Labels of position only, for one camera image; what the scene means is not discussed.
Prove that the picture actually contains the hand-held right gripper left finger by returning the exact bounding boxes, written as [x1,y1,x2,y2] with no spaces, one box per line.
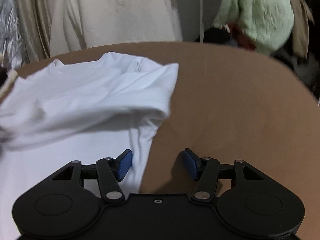
[51,149,132,204]

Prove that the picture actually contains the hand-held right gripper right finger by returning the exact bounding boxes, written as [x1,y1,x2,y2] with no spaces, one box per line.
[182,148,265,204]

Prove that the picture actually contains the white t-shirt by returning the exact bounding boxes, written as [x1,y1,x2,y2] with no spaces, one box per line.
[0,52,179,240]

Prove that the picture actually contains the black clothes pile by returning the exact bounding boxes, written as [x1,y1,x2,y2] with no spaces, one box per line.
[195,27,233,45]

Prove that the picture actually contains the red garment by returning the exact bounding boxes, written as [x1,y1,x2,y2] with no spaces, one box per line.
[229,24,255,50]

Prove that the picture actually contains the cream folded garment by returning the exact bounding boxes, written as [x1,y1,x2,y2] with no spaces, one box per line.
[0,70,18,103]

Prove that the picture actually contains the white rack pole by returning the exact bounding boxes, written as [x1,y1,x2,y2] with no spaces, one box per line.
[199,0,205,43]

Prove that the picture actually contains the green quilted blanket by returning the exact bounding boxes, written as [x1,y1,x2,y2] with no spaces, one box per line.
[212,0,295,55]

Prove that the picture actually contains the beige curtain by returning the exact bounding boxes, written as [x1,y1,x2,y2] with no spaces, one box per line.
[12,0,54,58]

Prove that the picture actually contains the silver crinkled cover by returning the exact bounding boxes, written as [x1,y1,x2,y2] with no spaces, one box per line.
[0,0,28,68]

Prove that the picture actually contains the brown hanging garment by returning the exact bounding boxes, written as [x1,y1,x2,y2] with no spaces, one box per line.
[287,0,314,58]

